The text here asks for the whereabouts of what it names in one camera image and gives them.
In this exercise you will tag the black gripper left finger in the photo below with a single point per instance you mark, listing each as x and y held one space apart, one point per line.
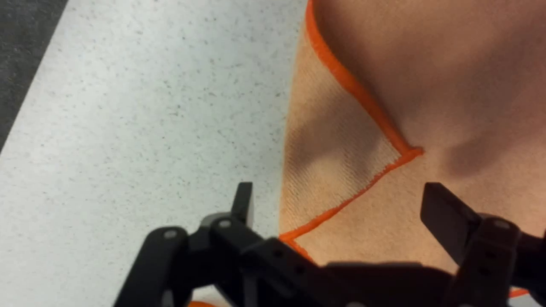
177 267

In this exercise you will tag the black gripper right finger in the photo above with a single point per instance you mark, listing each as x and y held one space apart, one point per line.
489 257

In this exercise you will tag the orange towel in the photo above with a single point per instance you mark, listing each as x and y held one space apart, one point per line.
455 86

